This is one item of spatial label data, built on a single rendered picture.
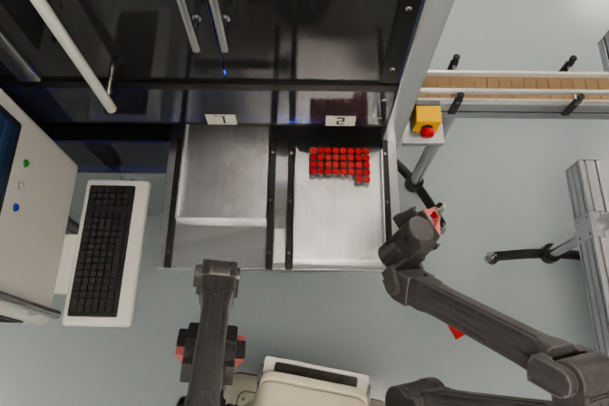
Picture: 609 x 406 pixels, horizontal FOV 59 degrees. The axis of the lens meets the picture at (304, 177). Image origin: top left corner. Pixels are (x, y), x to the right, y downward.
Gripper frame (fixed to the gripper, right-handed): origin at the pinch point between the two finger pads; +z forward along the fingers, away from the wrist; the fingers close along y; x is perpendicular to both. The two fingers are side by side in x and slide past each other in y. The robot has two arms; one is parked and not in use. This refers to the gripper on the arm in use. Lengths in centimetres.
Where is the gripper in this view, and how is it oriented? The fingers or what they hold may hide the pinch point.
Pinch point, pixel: (433, 213)
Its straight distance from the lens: 127.4
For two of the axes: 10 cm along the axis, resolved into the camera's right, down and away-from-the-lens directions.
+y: -5.5, -8.4, -0.1
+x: -5.6, 3.5, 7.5
